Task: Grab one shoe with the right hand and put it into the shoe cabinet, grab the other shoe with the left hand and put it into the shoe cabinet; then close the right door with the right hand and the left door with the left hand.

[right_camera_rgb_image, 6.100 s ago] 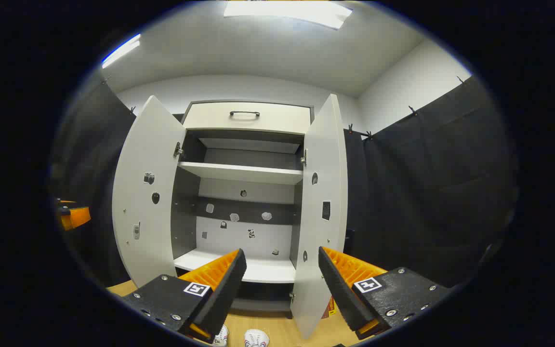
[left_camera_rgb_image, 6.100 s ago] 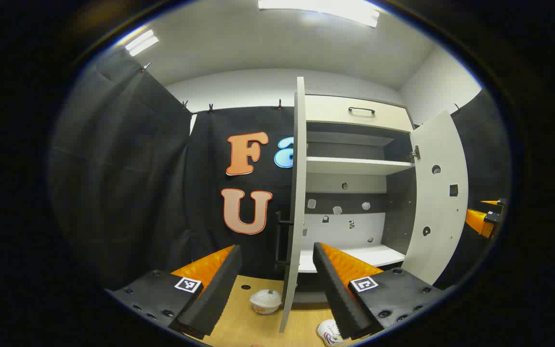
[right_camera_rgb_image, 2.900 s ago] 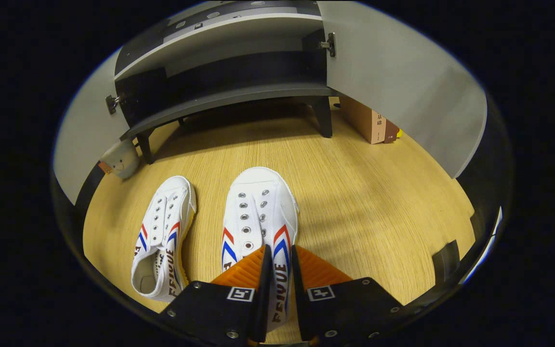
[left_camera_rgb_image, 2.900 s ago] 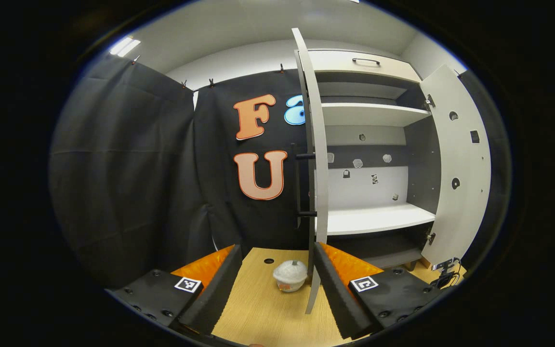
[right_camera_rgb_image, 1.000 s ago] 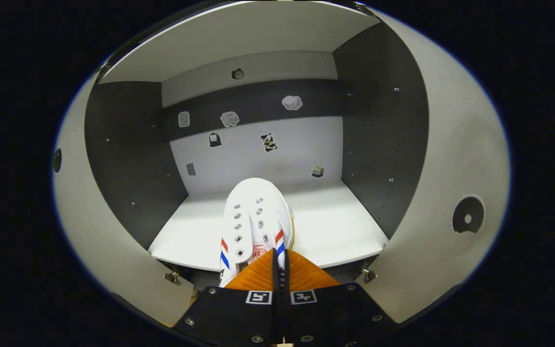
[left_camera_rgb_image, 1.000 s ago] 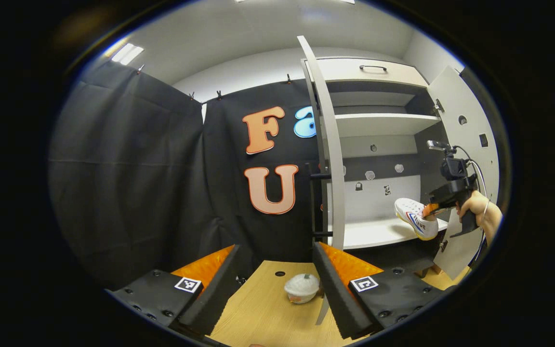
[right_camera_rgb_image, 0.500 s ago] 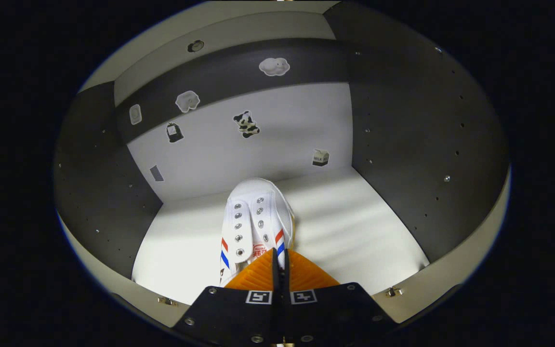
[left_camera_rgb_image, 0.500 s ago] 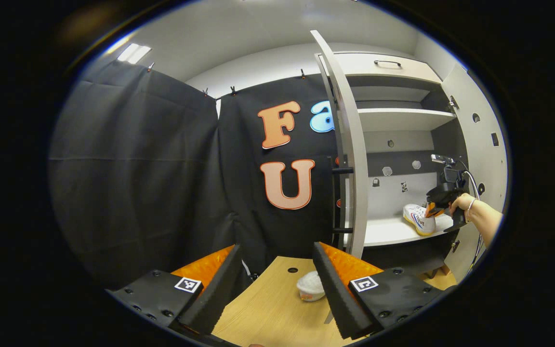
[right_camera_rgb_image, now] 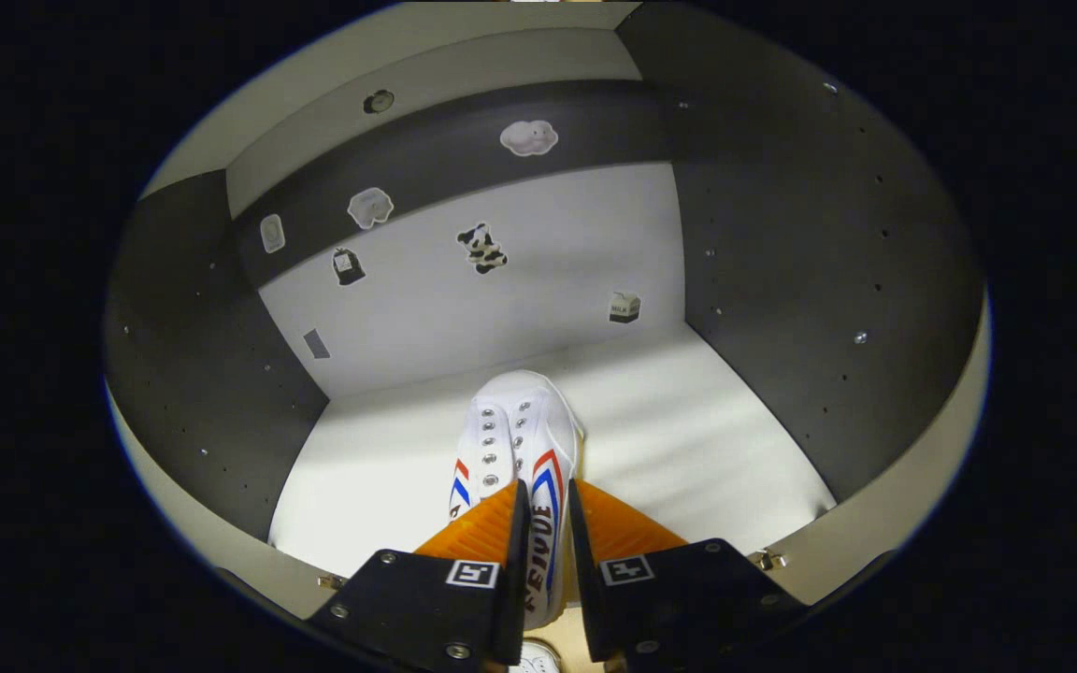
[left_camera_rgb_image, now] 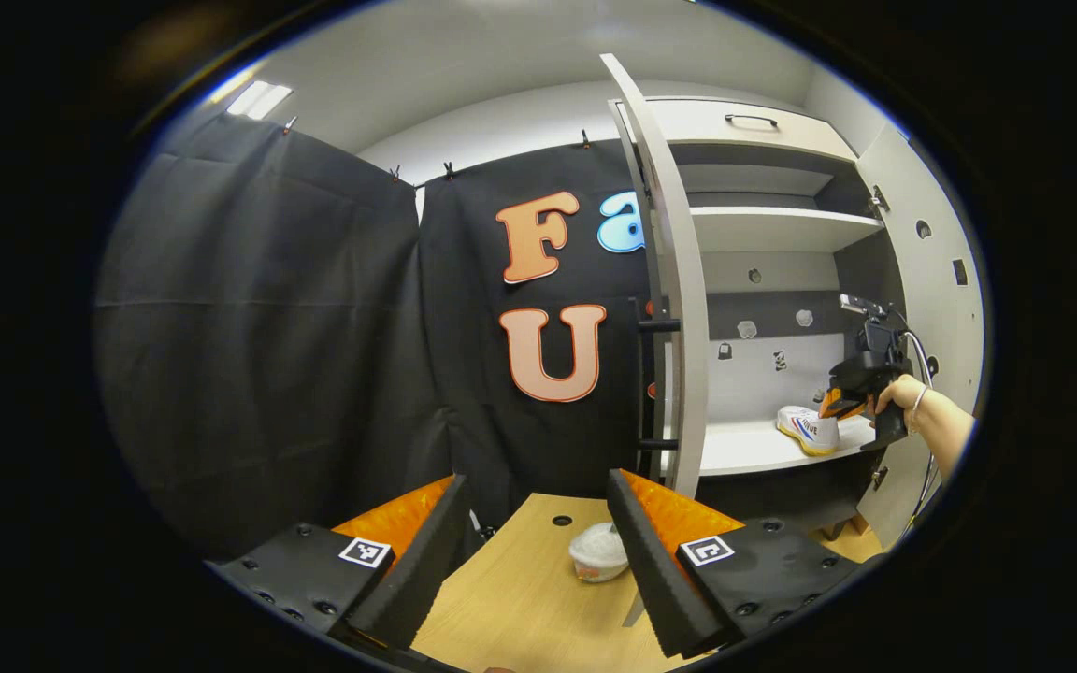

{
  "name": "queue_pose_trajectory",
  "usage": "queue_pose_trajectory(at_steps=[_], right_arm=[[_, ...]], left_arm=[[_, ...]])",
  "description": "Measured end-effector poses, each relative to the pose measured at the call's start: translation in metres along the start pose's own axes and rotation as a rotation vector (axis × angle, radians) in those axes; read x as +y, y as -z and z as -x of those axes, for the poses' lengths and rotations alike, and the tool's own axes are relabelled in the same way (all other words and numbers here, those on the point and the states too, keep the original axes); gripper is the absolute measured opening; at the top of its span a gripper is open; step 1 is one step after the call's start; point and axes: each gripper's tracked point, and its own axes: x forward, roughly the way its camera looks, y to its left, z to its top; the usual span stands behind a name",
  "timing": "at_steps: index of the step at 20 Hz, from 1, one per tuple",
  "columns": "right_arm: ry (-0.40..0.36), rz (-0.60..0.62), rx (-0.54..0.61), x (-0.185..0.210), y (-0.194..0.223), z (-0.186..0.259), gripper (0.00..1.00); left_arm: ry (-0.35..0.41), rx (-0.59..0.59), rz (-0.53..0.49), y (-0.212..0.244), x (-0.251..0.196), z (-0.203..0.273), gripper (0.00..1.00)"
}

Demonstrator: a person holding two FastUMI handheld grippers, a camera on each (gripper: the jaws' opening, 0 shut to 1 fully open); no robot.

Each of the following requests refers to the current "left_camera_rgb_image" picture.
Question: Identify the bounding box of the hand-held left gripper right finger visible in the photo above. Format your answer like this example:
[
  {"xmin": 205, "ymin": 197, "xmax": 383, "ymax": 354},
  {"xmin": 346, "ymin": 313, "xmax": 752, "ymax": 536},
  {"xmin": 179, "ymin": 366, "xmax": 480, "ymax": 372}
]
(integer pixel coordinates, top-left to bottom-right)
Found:
[{"xmin": 607, "ymin": 469, "xmax": 867, "ymax": 660}]

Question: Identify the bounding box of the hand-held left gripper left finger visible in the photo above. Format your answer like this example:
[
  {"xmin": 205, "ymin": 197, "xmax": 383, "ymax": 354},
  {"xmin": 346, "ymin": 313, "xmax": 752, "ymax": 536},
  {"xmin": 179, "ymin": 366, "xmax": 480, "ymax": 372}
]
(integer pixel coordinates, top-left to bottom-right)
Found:
[{"xmin": 205, "ymin": 474, "xmax": 471, "ymax": 652}]

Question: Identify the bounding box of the white striped shoe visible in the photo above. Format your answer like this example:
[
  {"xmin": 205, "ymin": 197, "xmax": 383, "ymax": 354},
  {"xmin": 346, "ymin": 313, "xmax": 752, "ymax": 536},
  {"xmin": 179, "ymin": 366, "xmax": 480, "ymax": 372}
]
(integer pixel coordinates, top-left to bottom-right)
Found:
[{"xmin": 775, "ymin": 405, "xmax": 843, "ymax": 458}]

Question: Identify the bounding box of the white cabinet door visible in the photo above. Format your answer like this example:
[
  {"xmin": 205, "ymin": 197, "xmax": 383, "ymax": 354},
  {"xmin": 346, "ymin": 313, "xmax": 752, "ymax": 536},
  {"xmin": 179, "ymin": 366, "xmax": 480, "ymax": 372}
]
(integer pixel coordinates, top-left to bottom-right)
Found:
[
  {"xmin": 854, "ymin": 122, "xmax": 985, "ymax": 551},
  {"xmin": 600, "ymin": 53, "xmax": 710, "ymax": 501}
]

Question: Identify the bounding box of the white shoe cabinet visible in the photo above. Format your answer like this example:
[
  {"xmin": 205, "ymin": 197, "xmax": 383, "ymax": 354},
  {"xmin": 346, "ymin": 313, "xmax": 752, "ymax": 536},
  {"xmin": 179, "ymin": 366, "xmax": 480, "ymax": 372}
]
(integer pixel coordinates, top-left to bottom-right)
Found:
[{"xmin": 609, "ymin": 96, "xmax": 909, "ymax": 524}]

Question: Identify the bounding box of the white cabinet drawer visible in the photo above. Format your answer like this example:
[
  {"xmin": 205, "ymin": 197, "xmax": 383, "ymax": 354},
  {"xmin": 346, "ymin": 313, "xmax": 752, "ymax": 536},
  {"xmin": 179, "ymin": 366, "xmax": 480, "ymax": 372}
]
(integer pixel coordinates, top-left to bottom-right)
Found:
[{"xmin": 615, "ymin": 97, "xmax": 859, "ymax": 162}]

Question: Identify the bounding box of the white lidded bowl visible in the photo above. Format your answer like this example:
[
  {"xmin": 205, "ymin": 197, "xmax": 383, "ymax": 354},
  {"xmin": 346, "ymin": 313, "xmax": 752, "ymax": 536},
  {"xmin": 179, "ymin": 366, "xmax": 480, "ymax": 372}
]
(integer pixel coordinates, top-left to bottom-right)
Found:
[{"xmin": 568, "ymin": 522, "xmax": 631, "ymax": 584}]

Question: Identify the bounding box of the black backdrop cloth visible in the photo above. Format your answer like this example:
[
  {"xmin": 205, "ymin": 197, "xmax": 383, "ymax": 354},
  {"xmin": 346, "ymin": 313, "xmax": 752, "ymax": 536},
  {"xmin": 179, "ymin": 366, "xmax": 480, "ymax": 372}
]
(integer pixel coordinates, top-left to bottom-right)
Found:
[{"xmin": 93, "ymin": 112, "xmax": 680, "ymax": 562}]

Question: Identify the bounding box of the long ceiling light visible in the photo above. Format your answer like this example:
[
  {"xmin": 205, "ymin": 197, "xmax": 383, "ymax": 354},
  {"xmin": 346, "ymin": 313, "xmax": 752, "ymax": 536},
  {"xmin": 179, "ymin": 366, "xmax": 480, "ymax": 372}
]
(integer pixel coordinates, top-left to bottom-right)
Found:
[{"xmin": 225, "ymin": 79, "xmax": 294, "ymax": 121}]

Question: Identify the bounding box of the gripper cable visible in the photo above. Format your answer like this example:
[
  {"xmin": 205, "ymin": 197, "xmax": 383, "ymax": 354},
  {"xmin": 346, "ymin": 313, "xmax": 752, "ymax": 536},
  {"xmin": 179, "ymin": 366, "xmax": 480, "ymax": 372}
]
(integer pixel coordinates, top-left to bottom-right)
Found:
[{"xmin": 898, "ymin": 327, "xmax": 941, "ymax": 524}]

